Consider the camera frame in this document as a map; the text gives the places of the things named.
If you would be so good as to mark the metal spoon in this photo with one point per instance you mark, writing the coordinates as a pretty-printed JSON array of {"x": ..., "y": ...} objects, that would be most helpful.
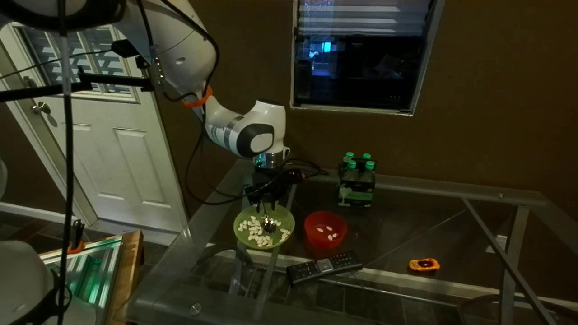
[{"x": 268, "y": 222}]

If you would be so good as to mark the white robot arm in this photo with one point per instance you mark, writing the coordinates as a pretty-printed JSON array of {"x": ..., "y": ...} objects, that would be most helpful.
[{"x": 172, "y": 40}]

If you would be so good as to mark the green plastic plate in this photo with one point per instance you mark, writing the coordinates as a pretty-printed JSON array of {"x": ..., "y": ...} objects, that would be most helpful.
[{"x": 282, "y": 215}]

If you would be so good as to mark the white panel door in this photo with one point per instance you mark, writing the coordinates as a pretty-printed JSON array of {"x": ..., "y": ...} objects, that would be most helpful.
[{"x": 121, "y": 157}]

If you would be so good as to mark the small orange tape measure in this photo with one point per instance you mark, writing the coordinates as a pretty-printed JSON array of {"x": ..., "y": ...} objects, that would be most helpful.
[{"x": 423, "y": 266}]

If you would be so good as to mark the pack of green-capped bottles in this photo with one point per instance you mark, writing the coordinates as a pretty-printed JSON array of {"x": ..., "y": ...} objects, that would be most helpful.
[{"x": 356, "y": 179}]

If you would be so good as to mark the pile of white seeds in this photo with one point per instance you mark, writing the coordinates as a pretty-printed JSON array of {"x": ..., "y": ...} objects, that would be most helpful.
[{"x": 252, "y": 233}]

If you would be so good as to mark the red plastic bowl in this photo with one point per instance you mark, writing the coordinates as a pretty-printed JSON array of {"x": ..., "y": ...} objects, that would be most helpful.
[{"x": 326, "y": 229}]

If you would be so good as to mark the window with white frame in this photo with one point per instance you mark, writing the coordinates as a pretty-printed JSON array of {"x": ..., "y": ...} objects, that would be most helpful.
[{"x": 362, "y": 54}]

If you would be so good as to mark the black remote control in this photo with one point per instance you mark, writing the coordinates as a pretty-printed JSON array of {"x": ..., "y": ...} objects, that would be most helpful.
[{"x": 315, "y": 269}]

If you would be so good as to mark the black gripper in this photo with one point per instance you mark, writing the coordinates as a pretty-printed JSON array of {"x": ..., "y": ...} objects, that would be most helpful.
[{"x": 271, "y": 179}]

